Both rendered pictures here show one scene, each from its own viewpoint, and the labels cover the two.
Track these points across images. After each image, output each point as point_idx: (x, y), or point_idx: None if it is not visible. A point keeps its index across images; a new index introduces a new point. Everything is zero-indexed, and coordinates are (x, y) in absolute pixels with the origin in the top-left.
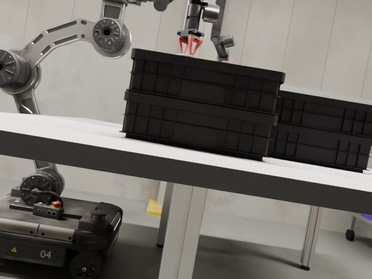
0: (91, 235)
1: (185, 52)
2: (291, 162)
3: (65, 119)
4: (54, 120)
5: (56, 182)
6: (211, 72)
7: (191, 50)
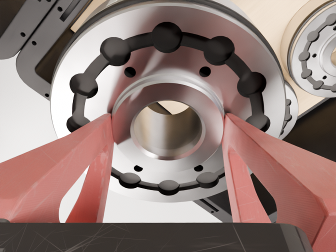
0: None
1: (100, 140)
2: None
3: (2, 161)
4: (140, 209)
5: None
6: None
7: (250, 178)
